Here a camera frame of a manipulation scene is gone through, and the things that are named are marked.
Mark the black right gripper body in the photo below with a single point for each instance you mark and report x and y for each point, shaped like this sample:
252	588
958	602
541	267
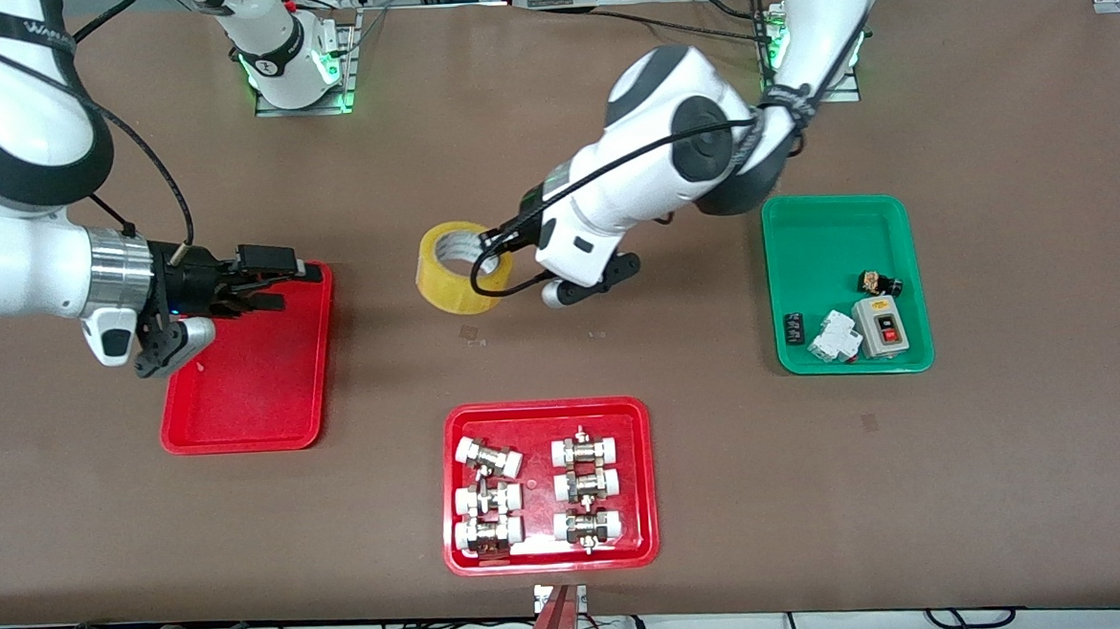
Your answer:
192	281

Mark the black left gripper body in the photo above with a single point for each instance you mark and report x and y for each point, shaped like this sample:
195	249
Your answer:
514	232

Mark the yellow packing tape roll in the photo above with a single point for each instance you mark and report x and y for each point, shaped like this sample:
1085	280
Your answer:
443	282

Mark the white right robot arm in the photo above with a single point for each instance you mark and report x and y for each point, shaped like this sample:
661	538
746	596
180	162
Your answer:
20	256

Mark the red plastic tray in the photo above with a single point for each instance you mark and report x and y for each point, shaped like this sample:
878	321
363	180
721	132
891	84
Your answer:
258	397

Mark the red tray holding pipe fittings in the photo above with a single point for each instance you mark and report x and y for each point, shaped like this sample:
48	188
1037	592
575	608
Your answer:
537	421

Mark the green plastic tray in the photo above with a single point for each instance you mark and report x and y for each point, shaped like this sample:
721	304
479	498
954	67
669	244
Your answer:
834	243

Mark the white capped brass pipe fitting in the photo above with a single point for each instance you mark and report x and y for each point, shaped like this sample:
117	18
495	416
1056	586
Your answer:
487	534
584	449
586	486
487	457
587	526
486	499

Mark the small black block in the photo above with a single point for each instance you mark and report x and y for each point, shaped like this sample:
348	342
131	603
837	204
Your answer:
793	330

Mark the white circuit breaker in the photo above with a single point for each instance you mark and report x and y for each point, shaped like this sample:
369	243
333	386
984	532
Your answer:
832	339

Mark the black orange push button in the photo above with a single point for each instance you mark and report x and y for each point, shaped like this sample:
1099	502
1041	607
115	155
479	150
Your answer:
877	284

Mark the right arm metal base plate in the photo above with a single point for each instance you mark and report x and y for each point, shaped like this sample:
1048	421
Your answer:
305	109

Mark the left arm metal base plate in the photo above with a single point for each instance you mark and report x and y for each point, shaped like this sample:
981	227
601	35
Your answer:
848	94

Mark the grey on-off switch box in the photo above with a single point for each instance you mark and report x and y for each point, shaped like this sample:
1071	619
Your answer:
879	328

